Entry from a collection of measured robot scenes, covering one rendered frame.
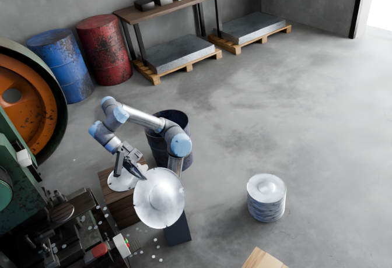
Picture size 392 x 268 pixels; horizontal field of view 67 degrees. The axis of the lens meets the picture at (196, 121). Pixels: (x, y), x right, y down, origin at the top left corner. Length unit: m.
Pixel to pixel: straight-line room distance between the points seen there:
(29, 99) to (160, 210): 0.95
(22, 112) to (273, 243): 1.88
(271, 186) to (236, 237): 0.47
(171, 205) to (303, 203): 1.38
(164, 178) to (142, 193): 0.14
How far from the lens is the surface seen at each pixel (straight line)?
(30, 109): 1.90
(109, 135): 1.44
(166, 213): 1.52
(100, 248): 1.67
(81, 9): 4.83
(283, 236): 2.44
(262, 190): 2.35
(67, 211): 1.87
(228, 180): 2.75
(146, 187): 1.48
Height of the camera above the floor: 2.09
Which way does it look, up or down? 37 degrees down
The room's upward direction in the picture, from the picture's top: 10 degrees counter-clockwise
